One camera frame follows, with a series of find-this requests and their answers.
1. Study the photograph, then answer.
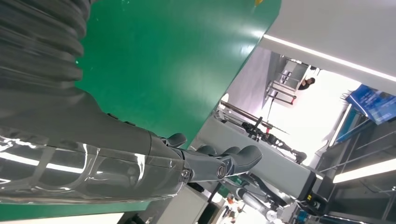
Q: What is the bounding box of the white desk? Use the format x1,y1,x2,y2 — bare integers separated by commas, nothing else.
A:
0,212,125,224

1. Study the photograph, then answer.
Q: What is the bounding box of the grey white machine stand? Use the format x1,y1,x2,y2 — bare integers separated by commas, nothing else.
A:
189,114,329,224

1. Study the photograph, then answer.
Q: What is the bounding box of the distant person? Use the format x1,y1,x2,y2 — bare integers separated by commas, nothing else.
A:
298,77,316,91

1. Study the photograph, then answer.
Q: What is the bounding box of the blue printed board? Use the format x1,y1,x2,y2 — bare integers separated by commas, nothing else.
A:
346,84,396,125

